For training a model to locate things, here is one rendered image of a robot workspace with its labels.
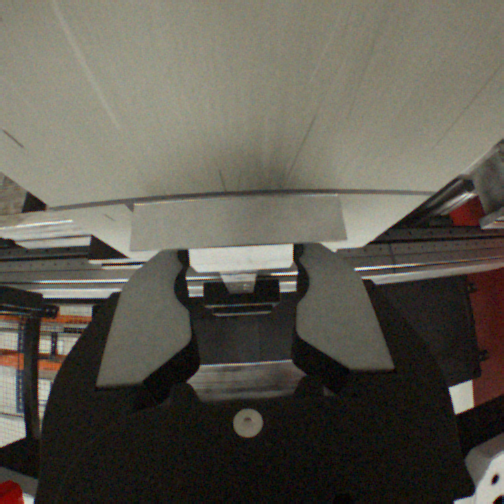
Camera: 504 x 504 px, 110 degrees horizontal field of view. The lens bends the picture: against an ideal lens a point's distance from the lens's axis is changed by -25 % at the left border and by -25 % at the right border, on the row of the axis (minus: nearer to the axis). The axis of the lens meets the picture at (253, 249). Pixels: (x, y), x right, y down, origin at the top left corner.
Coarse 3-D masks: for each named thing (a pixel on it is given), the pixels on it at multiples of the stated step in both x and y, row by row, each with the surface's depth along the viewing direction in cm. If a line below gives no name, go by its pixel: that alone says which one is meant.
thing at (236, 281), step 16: (224, 272) 22; (240, 272) 22; (256, 272) 22; (208, 288) 36; (224, 288) 36; (240, 288) 31; (256, 288) 36; (272, 288) 36; (208, 304) 35; (224, 304) 35; (240, 304) 35; (256, 304) 36; (272, 304) 37
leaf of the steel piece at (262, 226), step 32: (288, 192) 9; (320, 192) 9; (160, 224) 9; (192, 224) 9; (224, 224) 9; (256, 224) 9; (288, 224) 9; (320, 224) 9; (192, 256) 17; (224, 256) 17; (256, 256) 18; (288, 256) 18
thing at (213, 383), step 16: (208, 368) 16; (224, 368) 16; (240, 368) 16; (256, 368) 16; (272, 368) 16; (288, 368) 16; (192, 384) 16; (208, 384) 16; (224, 384) 16; (240, 384) 16; (256, 384) 16; (272, 384) 16; (288, 384) 16; (208, 400) 15; (224, 400) 15; (240, 400) 15; (256, 400) 15; (272, 400) 15
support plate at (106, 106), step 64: (0, 0) 2; (64, 0) 2; (128, 0) 3; (192, 0) 3; (256, 0) 3; (320, 0) 3; (384, 0) 3; (448, 0) 3; (0, 64) 3; (64, 64) 4; (128, 64) 4; (192, 64) 4; (256, 64) 4; (320, 64) 4; (384, 64) 4; (448, 64) 4; (0, 128) 5; (64, 128) 5; (128, 128) 6; (192, 128) 6; (256, 128) 6; (320, 128) 6; (384, 128) 6; (448, 128) 6; (64, 192) 8; (128, 192) 9; (192, 192) 9; (128, 256) 16
